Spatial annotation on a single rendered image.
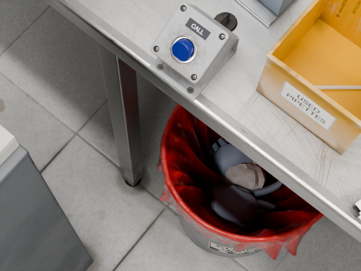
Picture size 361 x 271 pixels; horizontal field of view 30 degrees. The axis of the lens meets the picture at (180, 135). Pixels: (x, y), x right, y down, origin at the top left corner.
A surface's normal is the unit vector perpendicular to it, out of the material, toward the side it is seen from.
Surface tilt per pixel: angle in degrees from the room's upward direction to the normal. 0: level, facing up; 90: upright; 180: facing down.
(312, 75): 0
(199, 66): 30
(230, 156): 8
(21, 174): 90
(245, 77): 0
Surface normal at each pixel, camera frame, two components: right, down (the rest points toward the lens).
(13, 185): 0.78, 0.60
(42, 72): 0.04, -0.33
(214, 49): -0.29, 0.08
